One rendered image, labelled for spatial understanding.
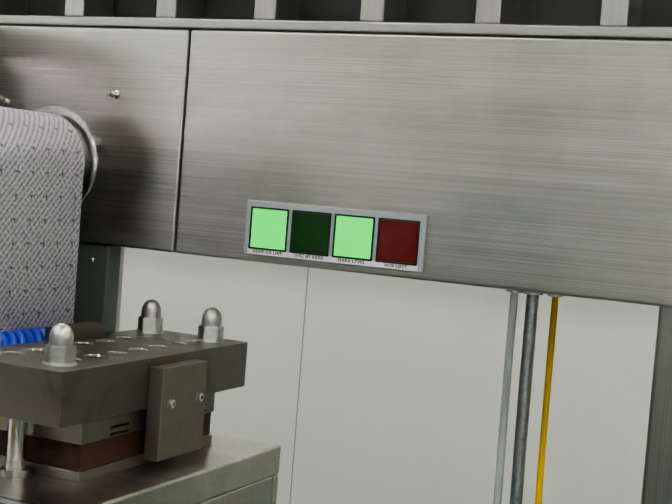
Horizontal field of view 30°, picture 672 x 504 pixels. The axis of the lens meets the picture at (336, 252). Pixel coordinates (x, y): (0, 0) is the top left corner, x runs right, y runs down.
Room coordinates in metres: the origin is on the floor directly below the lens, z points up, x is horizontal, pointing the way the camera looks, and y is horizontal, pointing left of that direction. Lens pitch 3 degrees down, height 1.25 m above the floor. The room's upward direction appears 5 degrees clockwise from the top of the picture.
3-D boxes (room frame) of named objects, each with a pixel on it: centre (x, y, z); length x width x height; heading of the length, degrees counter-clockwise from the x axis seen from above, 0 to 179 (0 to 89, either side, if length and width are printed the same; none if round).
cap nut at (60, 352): (1.36, 0.29, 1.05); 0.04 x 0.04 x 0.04
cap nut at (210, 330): (1.65, 0.16, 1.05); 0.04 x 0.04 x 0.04
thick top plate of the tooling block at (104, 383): (1.52, 0.26, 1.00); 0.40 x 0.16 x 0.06; 155
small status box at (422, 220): (1.58, 0.01, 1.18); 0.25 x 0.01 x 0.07; 65
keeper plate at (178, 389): (1.50, 0.17, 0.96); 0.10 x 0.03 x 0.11; 155
